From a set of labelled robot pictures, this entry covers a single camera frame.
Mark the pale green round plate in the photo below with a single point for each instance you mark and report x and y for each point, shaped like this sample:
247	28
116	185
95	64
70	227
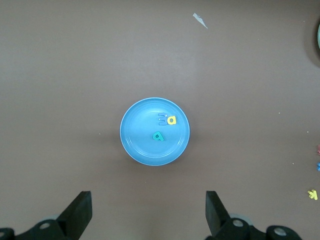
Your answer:
319	36

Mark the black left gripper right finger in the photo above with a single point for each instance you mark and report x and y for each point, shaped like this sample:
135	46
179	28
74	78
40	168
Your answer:
227	228

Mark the blue foam letter m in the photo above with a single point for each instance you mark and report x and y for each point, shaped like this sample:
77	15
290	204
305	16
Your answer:
162	122

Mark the blue foam letter x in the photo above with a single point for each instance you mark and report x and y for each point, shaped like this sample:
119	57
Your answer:
318	166

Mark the yellow foam letter k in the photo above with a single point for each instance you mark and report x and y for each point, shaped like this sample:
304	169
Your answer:
312	194

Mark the teal foam letter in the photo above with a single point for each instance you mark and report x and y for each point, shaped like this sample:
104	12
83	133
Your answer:
161	137

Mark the white torn paper scrap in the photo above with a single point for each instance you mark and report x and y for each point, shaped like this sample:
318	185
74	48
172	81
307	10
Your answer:
198	18

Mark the yellow foam letter a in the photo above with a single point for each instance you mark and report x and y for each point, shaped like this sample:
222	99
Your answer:
168	121

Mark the red foam letter f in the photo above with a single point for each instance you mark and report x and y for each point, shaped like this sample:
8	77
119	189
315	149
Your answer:
318	150

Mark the blue round plate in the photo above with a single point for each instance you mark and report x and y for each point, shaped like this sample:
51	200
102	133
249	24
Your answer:
140	145

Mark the brown table cover sheet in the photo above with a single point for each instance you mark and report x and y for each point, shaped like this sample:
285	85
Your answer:
75	62

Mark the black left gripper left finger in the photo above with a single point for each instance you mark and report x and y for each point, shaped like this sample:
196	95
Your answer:
65	227

